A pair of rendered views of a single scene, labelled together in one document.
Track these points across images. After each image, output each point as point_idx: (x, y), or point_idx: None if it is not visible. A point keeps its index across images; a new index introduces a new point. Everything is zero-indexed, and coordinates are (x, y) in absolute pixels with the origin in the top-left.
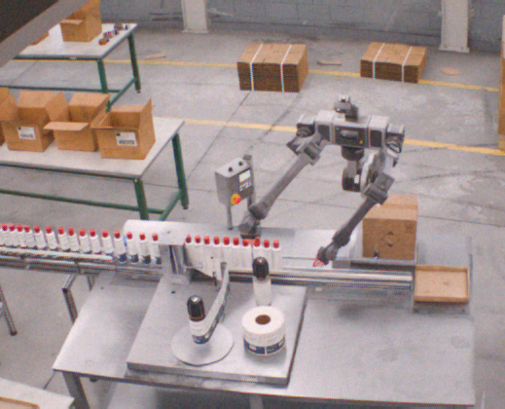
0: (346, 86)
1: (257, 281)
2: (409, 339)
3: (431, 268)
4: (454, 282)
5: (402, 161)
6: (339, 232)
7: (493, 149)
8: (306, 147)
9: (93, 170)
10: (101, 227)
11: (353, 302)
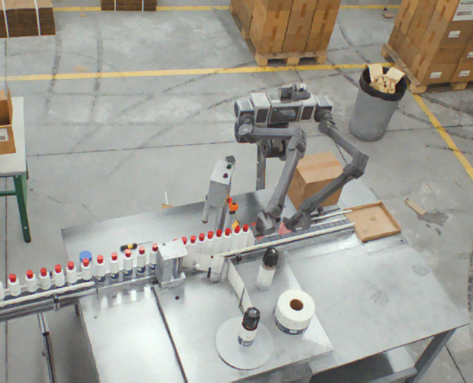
0: (95, 22)
1: (269, 269)
2: (384, 278)
3: (354, 208)
4: (378, 216)
5: (188, 92)
6: (310, 204)
7: (254, 67)
8: (298, 144)
9: None
10: None
11: (320, 256)
